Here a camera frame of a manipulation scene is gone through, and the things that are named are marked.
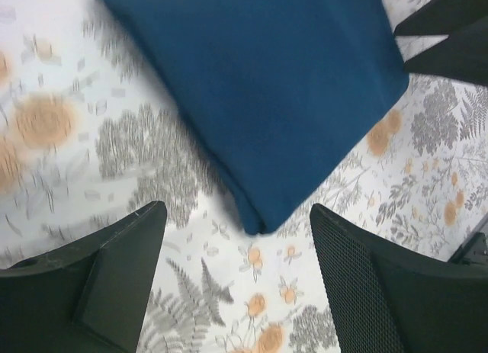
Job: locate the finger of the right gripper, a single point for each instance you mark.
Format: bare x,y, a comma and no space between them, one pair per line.
442,17
462,56

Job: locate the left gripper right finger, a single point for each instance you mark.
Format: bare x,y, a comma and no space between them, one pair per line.
386,298

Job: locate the blue t shirt cartoon print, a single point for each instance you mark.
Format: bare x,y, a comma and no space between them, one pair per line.
277,92

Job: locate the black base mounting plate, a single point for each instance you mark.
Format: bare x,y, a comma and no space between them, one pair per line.
472,252

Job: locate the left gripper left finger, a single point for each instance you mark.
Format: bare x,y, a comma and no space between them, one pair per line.
87,296

